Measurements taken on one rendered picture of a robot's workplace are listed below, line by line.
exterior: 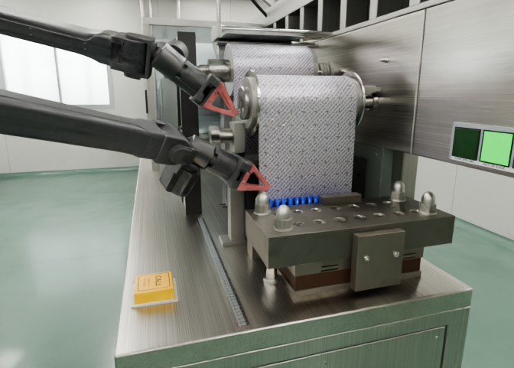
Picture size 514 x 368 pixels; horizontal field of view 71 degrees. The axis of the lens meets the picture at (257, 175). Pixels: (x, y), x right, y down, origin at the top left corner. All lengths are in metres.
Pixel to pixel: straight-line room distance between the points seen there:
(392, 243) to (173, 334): 0.42
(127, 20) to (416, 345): 6.07
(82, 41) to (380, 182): 0.75
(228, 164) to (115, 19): 5.76
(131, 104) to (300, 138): 5.60
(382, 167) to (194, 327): 0.59
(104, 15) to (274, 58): 5.50
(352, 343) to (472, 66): 0.53
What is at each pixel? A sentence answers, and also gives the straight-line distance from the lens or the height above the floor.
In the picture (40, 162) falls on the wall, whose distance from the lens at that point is 6.63.
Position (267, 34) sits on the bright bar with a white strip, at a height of 1.44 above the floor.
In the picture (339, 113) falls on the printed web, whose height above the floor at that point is 1.23.
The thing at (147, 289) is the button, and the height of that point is 0.92.
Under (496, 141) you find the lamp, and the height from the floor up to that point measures 1.19.
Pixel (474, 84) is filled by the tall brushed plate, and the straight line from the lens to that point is 0.75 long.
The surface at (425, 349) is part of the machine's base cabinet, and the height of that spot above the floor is 0.78.
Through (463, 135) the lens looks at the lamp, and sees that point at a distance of 0.75.
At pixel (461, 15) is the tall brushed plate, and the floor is 1.41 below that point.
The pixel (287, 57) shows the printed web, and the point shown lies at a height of 1.37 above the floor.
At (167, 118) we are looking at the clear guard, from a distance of 1.79.
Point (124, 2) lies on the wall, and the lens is 6.46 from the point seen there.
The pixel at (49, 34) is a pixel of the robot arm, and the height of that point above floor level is 1.38.
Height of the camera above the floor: 1.27
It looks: 13 degrees down
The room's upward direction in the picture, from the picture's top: straight up
